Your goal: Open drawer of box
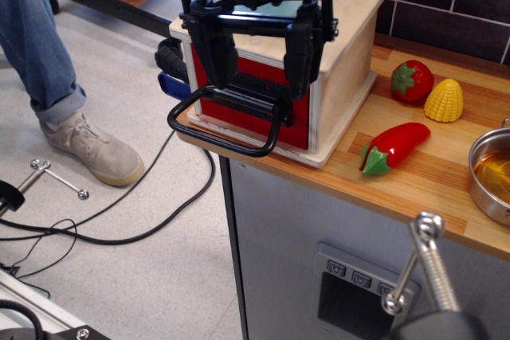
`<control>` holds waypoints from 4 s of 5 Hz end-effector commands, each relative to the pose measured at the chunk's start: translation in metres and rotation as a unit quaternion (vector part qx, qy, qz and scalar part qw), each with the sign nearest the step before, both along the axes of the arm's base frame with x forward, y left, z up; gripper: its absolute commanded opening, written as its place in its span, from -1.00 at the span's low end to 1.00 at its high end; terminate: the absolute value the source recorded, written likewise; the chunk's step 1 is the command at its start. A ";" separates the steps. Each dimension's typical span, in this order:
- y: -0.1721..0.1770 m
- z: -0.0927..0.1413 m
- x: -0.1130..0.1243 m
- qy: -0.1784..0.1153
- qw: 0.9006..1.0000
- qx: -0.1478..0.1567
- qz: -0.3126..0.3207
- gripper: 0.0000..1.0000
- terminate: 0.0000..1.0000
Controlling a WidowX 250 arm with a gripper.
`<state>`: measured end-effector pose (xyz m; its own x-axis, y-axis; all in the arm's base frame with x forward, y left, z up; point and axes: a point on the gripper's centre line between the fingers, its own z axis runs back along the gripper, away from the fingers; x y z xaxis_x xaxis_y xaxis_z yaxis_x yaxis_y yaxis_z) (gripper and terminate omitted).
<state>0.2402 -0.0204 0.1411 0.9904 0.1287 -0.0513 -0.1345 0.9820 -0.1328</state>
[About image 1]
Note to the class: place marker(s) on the red drawer with black handle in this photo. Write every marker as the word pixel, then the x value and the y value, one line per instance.
pixel 253 116

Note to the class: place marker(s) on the light blue plate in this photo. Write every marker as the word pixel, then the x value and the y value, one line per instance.
pixel 287 8

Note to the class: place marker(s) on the silver clamp screw left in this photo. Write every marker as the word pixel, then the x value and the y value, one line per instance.
pixel 13 197

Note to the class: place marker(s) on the grey toy kitchen cabinet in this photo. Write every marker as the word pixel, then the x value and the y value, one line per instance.
pixel 309 265

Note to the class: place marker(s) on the silver clamp screw right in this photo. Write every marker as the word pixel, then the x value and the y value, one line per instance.
pixel 425 230

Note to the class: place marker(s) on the silver metal pot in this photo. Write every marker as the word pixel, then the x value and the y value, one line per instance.
pixel 489 169

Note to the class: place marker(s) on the yellow toy corn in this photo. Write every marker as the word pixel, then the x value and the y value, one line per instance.
pixel 445 104

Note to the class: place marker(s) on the aluminium rail with bracket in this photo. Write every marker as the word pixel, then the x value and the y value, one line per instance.
pixel 27 314

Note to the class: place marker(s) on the person leg in jeans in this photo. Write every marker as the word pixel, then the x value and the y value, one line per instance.
pixel 33 47

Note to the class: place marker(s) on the wooden box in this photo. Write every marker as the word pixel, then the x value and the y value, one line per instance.
pixel 344 80

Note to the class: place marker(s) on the silver clamp screw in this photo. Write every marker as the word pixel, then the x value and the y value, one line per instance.
pixel 425 230
pixel 13 197

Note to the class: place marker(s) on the red toy strawberry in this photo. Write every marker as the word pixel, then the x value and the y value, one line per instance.
pixel 411 81

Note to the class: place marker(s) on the blue plastic clamp part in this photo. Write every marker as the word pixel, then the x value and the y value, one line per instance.
pixel 173 87

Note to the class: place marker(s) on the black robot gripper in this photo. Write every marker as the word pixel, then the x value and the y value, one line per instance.
pixel 211 23

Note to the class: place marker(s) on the red toy chili pepper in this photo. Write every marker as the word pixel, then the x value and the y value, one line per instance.
pixel 389 149

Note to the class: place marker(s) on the beige sneaker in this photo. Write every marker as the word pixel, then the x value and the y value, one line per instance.
pixel 109 159

